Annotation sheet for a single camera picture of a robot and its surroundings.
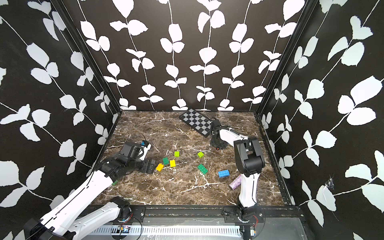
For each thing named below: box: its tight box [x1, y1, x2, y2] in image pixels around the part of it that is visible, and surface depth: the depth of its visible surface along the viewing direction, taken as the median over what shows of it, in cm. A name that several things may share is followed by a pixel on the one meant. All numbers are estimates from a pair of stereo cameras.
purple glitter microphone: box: [229, 175, 242, 190], surface depth 83 cm
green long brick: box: [197, 163, 209, 175], surface depth 90 cm
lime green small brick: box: [174, 151, 181, 158], surface depth 97 cm
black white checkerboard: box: [179, 108, 211, 138], surface depth 113 cm
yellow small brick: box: [169, 159, 176, 168], surface depth 92 cm
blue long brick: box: [218, 169, 230, 178], surface depth 89 cm
